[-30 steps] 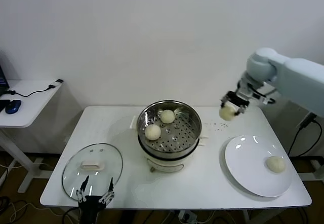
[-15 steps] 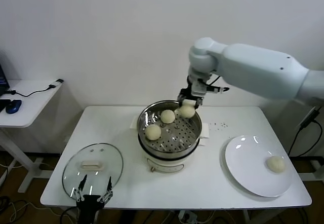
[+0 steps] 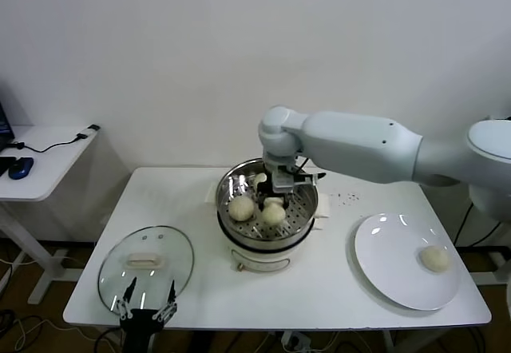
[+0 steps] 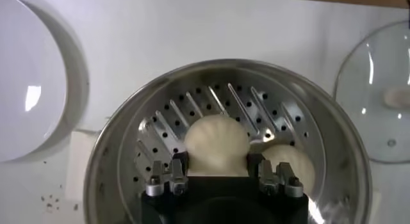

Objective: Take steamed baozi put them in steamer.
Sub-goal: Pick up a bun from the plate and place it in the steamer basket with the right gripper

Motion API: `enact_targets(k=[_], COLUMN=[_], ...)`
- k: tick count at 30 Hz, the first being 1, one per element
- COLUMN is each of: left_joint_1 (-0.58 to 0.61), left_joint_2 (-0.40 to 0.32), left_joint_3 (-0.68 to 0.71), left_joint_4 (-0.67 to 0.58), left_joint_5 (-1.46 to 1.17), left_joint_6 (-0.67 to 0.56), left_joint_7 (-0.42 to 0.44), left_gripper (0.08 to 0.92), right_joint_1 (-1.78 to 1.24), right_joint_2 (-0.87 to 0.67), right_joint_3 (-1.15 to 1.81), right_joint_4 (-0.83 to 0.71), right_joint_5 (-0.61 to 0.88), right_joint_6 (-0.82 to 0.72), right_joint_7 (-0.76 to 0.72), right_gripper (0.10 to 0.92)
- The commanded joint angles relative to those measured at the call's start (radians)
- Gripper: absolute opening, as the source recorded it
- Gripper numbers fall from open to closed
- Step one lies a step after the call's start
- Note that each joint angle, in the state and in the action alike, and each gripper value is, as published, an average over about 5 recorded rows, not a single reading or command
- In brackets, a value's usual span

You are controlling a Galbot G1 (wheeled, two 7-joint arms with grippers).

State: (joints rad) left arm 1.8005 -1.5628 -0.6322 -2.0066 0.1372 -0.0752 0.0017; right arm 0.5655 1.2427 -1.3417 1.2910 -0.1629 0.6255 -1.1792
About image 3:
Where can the white steamed baozi bun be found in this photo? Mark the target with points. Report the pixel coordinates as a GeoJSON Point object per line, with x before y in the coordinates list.
{"type": "Point", "coordinates": [273, 215]}
{"type": "Point", "coordinates": [259, 178]}
{"type": "Point", "coordinates": [434, 258]}
{"type": "Point", "coordinates": [241, 209]}

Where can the dark laptop screen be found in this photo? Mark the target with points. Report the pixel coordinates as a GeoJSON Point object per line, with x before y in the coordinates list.
{"type": "Point", "coordinates": [4, 123]}

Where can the black flat device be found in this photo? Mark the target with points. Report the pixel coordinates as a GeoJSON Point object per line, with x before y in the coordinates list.
{"type": "Point", "coordinates": [5, 165]}

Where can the white round plate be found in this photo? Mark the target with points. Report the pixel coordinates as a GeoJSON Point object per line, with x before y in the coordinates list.
{"type": "Point", "coordinates": [391, 257]}

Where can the small white side table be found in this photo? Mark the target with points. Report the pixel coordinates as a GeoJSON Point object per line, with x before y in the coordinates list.
{"type": "Point", "coordinates": [499, 118]}

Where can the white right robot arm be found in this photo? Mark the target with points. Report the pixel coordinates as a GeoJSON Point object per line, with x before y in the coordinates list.
{"type": "Point", "coordinates": [359, 145]}

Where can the white table leg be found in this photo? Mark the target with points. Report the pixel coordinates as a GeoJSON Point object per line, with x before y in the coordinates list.
{"type": "Point", "coordinates": [388, 341]}

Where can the white side desk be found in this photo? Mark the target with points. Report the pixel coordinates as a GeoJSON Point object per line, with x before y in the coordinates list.
{"type": "Point", "coordinates": [48, 169]}

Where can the white power strip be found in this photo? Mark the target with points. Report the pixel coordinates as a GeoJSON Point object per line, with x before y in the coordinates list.
{"type": "Point", "coordinates": [295, 340]}

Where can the white electric cooker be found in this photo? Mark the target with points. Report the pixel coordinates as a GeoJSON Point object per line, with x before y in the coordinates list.
{"type": "Point", "coordinates": [259, 261]}

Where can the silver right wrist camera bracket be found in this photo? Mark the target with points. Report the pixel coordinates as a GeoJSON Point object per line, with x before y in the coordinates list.
{"type": "Point", "coordinates": [284, 181]}

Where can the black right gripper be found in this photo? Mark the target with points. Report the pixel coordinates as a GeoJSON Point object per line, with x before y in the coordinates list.
{"type": "Point", "coordinates": [264, 188]}

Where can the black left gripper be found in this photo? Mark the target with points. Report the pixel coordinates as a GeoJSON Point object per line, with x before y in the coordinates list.
{"type": "Point", "coordinates": [139, 325]}

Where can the blue computer mouse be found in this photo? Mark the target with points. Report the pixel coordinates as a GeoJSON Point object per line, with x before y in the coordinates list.
{"type": "Point", "coordinates": [20, 168]}

